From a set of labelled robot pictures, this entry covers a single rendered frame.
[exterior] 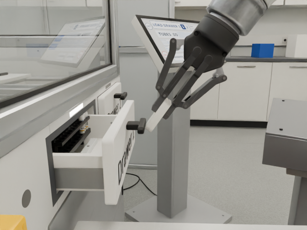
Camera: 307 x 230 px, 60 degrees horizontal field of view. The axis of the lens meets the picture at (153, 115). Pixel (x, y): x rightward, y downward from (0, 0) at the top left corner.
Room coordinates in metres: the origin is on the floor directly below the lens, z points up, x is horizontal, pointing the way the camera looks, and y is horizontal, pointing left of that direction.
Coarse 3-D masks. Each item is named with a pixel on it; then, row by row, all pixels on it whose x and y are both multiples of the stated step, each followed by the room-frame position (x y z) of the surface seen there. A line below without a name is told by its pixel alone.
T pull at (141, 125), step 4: (140, 120) 0.51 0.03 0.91; (144, 120) 0.52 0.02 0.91; (128, 124) 0.49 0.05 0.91; (132, 124) 0.49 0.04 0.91; (136, 124) 0.49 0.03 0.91; (140, 124) 0.49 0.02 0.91; (144, 124) 0.49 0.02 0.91; (128, 128) 0.49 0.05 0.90; (132, 128) 0.49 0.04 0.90; (136, 128) 0.49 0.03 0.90; (140, 128) 0.47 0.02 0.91; (144, 128) 0.49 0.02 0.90; (140, 132) 0.47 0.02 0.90
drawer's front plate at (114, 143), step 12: (132, 108) 0.61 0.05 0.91; (120, 120) 0.46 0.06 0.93; (132, 120) 0.61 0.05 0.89; (108, 132) 0.39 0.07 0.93; (120, 132) 0.42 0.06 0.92; (132, 132) 0.60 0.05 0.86; (108, 144) 0.36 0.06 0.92; (120, 144) 0.42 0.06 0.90; (132, 144) 0.60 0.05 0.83; (108, 156) 0.36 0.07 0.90; (120, 156) 0.41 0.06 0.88; (108, 168) 0.36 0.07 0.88; (120, 168) 0.41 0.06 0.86; (108, 180) 0.36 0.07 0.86; (108, 192) 0.36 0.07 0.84; (108, 204) 0.36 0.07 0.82
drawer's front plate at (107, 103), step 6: (114, 84) 0.91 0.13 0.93; (120, 84) 0.95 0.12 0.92; (108, 90) 0.78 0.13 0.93; (114, 90) 0.83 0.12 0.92; (120, 90) 0.94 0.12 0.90; (102, 96) 0.69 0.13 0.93; (108, 96) 0.73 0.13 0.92; (102, 102) 0.68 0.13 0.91; (108, 102) 0.73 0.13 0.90; (114, 102) 0.82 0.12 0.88; (102, 108) 0.68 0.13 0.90; (108, 108) 0.72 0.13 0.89; (114, 108) 0.81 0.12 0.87; (102, 114) 0.68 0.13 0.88
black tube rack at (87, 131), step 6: (78, 132) 0.56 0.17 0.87; (72, 138) 0.52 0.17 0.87; (78, 138) 0.52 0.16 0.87; (84, 138) 0.54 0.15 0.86; (66, 144) 0.49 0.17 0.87; (72, 144) 0.49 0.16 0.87; (78, 144) 0.50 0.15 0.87; (54, 150) 0.43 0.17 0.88; (60, 150) 0.46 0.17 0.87; (66, 150) 0.46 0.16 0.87; (72, 150) 0.46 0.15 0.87
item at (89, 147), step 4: (92, 140) 0.57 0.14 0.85; (96, 140) 0.58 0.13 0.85; (88, 144) 0.55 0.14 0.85; (92, 144) 0.55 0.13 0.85; (84, 148) 0.52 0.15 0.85; (88, 148) 0.52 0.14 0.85; (92, 148) 0.54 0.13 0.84; (80, 152) 0.50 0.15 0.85; (84, 152) 0.50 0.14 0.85; (88, 152) 0.51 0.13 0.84
